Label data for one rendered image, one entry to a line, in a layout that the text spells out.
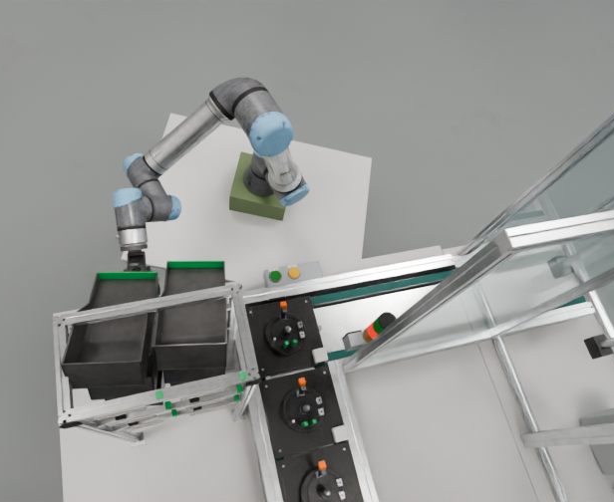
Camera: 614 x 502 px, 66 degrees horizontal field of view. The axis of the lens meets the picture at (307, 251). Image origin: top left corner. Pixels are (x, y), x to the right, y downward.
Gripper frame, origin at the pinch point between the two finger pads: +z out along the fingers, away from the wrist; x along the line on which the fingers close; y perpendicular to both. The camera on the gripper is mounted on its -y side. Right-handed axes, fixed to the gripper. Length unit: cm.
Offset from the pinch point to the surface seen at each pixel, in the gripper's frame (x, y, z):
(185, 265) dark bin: -11.1, -24.0, -14.1
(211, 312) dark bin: -14.5, -34.5, -4.0
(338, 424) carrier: -54, 5, 45
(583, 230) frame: -67, -81, -14
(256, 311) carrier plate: -36.3, 24.7, 7.4
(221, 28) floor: -75, 213, -169
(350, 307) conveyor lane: -72, 25, 12
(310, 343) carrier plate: -52, 17, 20
